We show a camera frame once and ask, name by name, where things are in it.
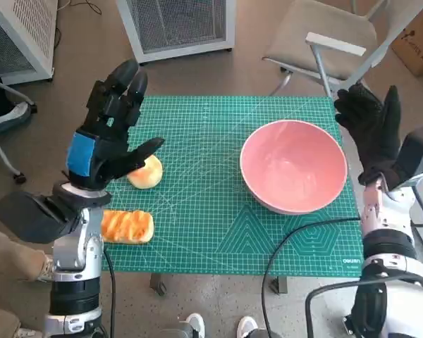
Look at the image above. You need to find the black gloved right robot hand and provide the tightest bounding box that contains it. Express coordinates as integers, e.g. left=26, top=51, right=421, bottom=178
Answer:
left=333, top=84, right=403, bottom=189

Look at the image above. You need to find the bare left hand blue tape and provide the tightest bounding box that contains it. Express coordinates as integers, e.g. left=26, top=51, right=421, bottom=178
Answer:
left=65, top=58, right=166, bottom=193

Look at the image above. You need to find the round bread bun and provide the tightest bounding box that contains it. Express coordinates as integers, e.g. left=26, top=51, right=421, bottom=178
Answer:
left=126, top=156, right=164, bottom=190

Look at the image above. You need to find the braided orange bread loaf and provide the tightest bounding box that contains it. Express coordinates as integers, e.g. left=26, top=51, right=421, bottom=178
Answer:
left=101, top=210, right=154, bottom=244

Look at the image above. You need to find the pink bowl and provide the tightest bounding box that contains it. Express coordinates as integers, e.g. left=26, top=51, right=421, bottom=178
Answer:
left=239, top=119, right=349, bottom=215

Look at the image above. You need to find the cardboard box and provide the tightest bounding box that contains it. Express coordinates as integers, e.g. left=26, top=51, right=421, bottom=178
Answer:
left=391, top=10, right=423, bottom=77

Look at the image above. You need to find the green cutting mat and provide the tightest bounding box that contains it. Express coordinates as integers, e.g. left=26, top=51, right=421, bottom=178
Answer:
left=100, top=94, right=364, bottom=279

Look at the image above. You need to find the beige chair with white armrest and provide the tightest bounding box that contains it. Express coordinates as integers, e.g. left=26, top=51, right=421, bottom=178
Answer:
left=262, top=0, right=423, bottom=98

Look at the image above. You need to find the person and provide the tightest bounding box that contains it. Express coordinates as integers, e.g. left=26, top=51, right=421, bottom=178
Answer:
left=0, top=42, right=32, bottom=137
left=0, top=225, right=56, bottom=338

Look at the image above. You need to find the black table foot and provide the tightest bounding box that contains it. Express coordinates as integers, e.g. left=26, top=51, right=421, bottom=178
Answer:
left=270, top=276, right=289, bottom=295
left=149, top=273, right=168, bottom=296

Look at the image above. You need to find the white perforated metal cabinet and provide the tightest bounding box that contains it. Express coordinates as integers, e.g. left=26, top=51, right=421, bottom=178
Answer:
left=0, top=0, right=59, bottom=86
left=116, top=0, right=236, bottom=64

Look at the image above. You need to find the white shoe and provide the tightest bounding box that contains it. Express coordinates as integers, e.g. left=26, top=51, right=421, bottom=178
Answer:
left=238, top=315, right=258, bottom=338
left=178, top=312, right=206, bottom=338

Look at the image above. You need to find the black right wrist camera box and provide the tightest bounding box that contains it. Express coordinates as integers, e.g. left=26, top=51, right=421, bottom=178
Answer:
left=396, top=125, right=423, bottom=180

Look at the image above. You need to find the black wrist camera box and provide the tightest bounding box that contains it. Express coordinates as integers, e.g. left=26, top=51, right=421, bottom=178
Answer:
left=396, top=125, right=423, bottom=180
left=0, top=192, right=82, bottom=244

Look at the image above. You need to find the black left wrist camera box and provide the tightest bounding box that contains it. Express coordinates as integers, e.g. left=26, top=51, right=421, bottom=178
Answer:
left=0, top=192, right=82, bottom=244

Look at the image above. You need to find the grey metal frame chair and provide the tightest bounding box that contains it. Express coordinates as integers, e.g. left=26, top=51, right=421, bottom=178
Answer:
left=0, top=75, right=38, bottom=182

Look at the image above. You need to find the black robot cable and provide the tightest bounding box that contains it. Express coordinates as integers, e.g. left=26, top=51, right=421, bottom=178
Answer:
left=260, top=217, right=361, bottom=338
left=103, top=246, right=117, bottom=338
left=305, top=273, right=423, bottom=338

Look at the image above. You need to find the thin black floor cable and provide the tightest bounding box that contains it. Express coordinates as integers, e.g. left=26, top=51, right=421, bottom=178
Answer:
left=56, top=0, right=103, bottom=46

